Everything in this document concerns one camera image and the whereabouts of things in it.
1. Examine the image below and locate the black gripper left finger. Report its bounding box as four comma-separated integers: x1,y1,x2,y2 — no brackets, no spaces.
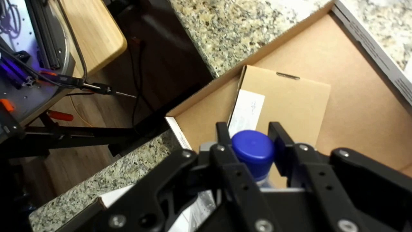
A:
91,121,280,232

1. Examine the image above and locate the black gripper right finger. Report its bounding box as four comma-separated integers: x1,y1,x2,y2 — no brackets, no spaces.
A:
268,121,412,232

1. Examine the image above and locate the blue cap water bottle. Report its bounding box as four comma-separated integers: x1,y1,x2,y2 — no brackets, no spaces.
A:
198,128,275,190

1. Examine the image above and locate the brown cardboard box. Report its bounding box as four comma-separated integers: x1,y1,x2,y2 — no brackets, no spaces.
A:
165,0,412,194

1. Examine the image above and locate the black screwdriver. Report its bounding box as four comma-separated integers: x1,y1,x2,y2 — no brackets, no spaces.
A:
40,68,139,100

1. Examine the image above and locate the light wooden table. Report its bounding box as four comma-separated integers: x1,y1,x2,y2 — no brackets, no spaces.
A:
56,0,129,78

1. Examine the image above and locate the grey metal plate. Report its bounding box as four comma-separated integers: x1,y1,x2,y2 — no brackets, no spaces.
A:
0,0,77,130

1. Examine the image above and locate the orange clamp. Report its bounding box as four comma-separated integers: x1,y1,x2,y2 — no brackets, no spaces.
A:
0,96,16,116

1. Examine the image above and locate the thin black cable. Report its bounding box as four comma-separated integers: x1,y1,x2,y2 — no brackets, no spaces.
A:
127,36,150,126

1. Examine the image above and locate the black metal frame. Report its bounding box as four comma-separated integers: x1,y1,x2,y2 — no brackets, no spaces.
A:
0,108,181,232

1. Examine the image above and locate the orange handled tool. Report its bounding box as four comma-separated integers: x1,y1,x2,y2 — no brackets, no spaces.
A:
45,108,74,123

